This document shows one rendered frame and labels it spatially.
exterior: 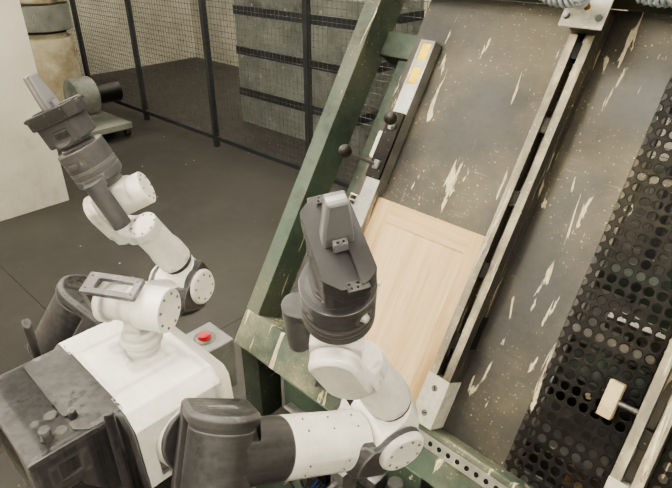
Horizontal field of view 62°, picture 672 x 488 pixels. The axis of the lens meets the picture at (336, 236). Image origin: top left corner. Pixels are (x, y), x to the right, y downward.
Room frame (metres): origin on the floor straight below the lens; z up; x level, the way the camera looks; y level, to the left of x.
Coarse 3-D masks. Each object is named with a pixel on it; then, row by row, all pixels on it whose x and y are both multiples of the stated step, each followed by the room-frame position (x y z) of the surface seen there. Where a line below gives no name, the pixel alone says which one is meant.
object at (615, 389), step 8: (608, 384) 0.88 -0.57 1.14; (616, 384) 0.87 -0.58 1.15; (624, 384) 0.88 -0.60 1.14; (608, 392) 0.87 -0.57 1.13; (616, 392) 0.86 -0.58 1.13; (608, 400) 0.86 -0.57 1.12; (616, 400) 0.85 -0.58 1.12; (600, 408) 0.85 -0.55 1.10; (608, 408) 0.85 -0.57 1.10; (616, 408) 0.86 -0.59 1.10; (608, 416) 0.84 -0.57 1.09
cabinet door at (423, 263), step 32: (384, 224) 1.41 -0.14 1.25; (416, 224) 1.35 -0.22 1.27; (448, 224) 1.30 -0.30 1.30; (384, 256) 1.35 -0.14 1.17; (416, 256) 1.30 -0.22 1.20; (448, 256) 1.25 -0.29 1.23; (384, 288) 1.29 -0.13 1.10; (416, 288) 1.24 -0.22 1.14; (448, 288) 1.20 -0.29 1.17; (384, 320) 1.24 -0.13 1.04; (416, 320) 1.19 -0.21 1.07; (448, 320) 1.14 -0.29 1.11; (384, 352) 1.18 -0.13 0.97; (416, 352) 1.14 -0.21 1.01; (416, 384) 1.08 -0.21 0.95
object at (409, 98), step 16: (432, 48) 1.63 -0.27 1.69; (416, 64) 1.63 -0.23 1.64; (432, 64) 1.63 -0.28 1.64; (400, 96) 1.60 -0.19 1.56; (416, 96) 1.58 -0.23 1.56; (400, 112) 1.57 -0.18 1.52; (400, 144) 1.54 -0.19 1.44; (384, 176) 1.49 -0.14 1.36; (368, 192) 1.48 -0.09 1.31; (368, 208) 1.44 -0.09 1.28
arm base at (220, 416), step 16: (192, 400) 0.56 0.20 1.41; (208, 400) 0.57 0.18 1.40; (224, 400) 0.58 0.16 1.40; (240, 400) 0.59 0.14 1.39; (192, 416) 0.51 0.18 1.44; (208, 416) 0.50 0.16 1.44; (224, 416) 0.51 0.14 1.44; (240, 416) 0.51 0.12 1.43; (256, 416) 0.53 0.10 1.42; (208, 432) 0.49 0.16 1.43; (224, 432) 0.49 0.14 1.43; (240, 432) 0.50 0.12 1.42; (176, 448) 0.53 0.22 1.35; (176, 464) 0.51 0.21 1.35; (176, 480) 0.50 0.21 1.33
